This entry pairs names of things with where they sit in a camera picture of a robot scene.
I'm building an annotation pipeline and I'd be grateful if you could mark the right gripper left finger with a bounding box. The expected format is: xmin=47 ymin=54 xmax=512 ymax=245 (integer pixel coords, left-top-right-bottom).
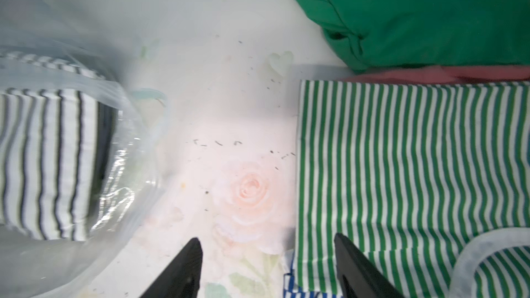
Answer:
xmin=141 ymin=237 xmax=203 ymax=298

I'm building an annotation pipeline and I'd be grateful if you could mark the green white striped garment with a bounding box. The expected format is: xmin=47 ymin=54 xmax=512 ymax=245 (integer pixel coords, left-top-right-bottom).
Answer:
xmin=293 ymin=81 xmax=529 ymax=297

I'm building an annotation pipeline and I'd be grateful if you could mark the floral table mat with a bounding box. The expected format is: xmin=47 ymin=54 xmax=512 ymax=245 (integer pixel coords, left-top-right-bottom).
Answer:
xmin=45 ymin=0 xmax=349 ymax=297

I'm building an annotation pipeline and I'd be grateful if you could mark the blue white striped garment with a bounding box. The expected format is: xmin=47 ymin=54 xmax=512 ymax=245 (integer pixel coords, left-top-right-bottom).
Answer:
xmin=282 ymin=250 xmax=342 ymax=298

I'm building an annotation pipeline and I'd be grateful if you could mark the black white striped garment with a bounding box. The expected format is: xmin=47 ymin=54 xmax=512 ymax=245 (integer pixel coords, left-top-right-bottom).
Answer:
xmin=1 ymin=48 xmax=116 ymax=241

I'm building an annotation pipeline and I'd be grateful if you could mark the red garment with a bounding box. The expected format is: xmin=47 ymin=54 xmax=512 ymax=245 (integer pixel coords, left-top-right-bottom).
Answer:
xmin=342 ymin=65 xmax=529 ymax=85

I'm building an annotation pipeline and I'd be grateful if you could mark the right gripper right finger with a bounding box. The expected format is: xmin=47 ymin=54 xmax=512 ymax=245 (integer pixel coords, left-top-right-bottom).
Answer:
xmin=334 ymin=233 xmax=404 ymax=298

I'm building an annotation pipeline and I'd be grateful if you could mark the clear plastic vacuum bag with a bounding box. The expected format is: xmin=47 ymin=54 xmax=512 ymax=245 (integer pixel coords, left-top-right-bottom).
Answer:
xmin=1 ymin=0 xmax=166 ymax=297

